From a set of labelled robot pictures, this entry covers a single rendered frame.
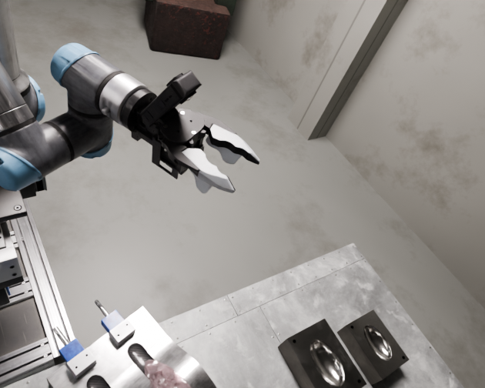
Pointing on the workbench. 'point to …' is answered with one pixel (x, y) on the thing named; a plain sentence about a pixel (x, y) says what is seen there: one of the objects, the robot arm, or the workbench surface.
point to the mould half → (134, 379)
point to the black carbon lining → (137, 352)
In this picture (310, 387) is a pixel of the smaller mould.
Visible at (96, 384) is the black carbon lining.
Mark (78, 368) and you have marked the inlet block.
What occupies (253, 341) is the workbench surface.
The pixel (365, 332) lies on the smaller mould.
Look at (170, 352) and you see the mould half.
